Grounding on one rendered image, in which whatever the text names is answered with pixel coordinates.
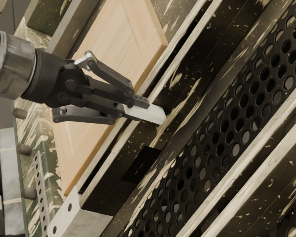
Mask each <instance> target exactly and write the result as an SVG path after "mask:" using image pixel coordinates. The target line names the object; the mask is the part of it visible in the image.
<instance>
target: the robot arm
mask: <svg viewBox="0 0 296 237"><path fill-rule="evenodd" d="M7 1H8V0H0V15H1V13H2V11H3V9H4V7H5V4H6V2H7ZM82 68H83V69H85V70H87V71H92V72H93V73H94V74H95V75H96V76H98V77H100V78H101V79H103V80H104V81H106V82H108V83H109V84H108V83H105V82H102V81H99V80H96V79H93V78H92V77H91V76H89V75H86V74H85V73H84V72H83V70H82ZM134 93H135V91H134V88H133V85H132V82H131V81H130V80H129V79H128V78H126V77H124V76H123V75H121V74H120V73H118V72H117V71H115V70H113V69H112V68H110V67H108V66H107V65H105V64H104V63H102V62H101V61H99V60H98V59H97V58H96V57H95V55H94V54H93V52H92V51H91V50H87V51H86V52H85V56H84V57H82V58H80V59H78V60H76V61H75V60H73V59H68V60H64V59H61V58H59V57H58V56H56V55H53V54H50V53H48V52H45V51H42V50H39V49H35V47H34V44H33V43H32V42H30V41H27V40H25V39H22V38H19V37H16V36H13V35H10V34H7V33H5V32H3V31H0V97H2V98H5V99H8V100H11V101H13V100H16V99H18V98H19V97H21V98H22V99H25V100H28V101H32V102H35V103H39V104H43V103H44V104H46V105H47V106H48V107H49V108H52V109H51V112H52V118H53V122H54V123H60V122H65V121H73V122H84V123H95V124H105V125H113V124H115V122H116V121H115V120H117V119H118V118H122V117H124V118H127V119H131V120H134V121H140V120H141V119H144V120H147V121H150V122H153V123H156V124H160V125H163V124H164V122H165V121H166V120H167V118H166V115H165V112H164V109H163V107H160V106H157V105H154V104H151V103H149V100H148V99H147V98H145V97H143V96H140V95H136V94H134ZM122 104H123V105H122ZM71 105H73V106H71Z"/></svg>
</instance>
